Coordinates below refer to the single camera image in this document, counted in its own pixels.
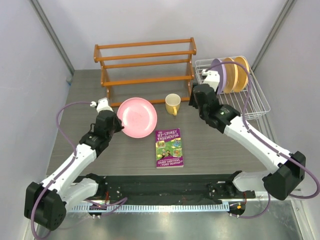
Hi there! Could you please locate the pink plate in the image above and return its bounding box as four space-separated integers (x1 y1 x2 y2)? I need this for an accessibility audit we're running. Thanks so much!
117 97 158 139

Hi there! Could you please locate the purple plate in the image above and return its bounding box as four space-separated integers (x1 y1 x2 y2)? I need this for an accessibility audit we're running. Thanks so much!
210 58 227 95

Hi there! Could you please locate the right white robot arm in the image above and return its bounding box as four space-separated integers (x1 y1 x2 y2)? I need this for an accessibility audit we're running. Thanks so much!
189 83 306 201

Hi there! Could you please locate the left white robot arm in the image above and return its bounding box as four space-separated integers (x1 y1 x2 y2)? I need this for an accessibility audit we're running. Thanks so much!
24 110 123 231

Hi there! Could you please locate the orange wooden shelf rack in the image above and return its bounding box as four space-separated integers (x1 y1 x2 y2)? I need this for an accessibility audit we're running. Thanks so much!
93 37 197 102

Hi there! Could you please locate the yellow mug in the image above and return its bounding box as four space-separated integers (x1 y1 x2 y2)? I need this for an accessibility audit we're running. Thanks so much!
165 93 181 116

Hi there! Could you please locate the front yellow plate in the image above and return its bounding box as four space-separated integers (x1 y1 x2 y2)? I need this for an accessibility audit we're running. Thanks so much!
223 57 238 94

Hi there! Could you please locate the yellow plate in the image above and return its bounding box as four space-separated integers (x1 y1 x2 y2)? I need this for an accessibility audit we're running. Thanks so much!
223 57 238 94
233 56 250 92

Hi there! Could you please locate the back yellow plate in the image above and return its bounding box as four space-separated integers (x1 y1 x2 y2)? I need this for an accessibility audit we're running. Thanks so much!
233 56 250 92

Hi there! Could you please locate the purple treehouse book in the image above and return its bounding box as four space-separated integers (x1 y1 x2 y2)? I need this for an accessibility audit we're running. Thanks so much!
155 128 184 169

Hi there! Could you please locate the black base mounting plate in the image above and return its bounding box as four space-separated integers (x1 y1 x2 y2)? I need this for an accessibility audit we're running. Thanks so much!
90 173 256 206

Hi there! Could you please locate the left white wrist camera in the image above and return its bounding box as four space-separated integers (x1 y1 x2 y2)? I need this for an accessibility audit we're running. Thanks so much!
89 97 114 114

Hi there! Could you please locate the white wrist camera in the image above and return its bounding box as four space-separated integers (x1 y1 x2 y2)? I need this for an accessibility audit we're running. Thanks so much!
201 69 220 90
89 97 114 114

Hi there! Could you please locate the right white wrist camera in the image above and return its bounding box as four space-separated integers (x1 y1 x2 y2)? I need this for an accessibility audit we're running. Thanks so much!
201 69 220 90

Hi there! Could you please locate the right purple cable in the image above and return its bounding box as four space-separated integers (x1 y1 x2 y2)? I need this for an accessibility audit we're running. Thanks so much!
202 61 320 200

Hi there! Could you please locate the purple cable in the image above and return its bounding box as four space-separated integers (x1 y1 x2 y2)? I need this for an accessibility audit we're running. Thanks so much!
202 61 320 200
29 101 98 240

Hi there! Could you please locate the white slotted cable duct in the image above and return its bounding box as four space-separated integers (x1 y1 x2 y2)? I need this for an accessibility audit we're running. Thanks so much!
69 202 230 214

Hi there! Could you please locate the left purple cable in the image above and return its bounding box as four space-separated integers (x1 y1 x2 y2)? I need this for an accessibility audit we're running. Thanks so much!
29 101 98 240

